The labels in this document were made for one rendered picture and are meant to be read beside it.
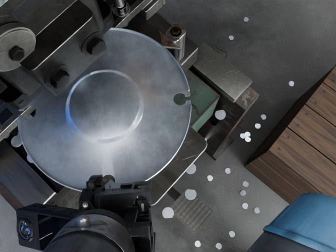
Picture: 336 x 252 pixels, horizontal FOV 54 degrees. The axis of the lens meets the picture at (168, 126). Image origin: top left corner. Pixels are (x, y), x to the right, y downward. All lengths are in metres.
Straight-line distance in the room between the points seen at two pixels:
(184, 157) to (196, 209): 0.63
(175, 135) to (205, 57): 0.26
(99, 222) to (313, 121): 0.87
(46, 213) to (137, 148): 0.20
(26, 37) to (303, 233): 0.31
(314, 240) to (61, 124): 0.44
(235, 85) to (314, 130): 0.41
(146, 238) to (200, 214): 0.83
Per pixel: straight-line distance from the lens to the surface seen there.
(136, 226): 0.32
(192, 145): 0.53
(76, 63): 0.44
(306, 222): 0.24
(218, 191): 1.32
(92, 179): 0.42
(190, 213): 1.14
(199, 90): 0.71
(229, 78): 0.73
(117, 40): 0.61
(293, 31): 1.61
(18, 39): 0.38
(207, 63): 0.74
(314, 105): 1.10
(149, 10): 0.69
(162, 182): 0.52
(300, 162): 1.03
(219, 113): 0.69
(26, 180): 0.65
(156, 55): 0.58
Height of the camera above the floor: 1.30
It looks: 75 degrees down
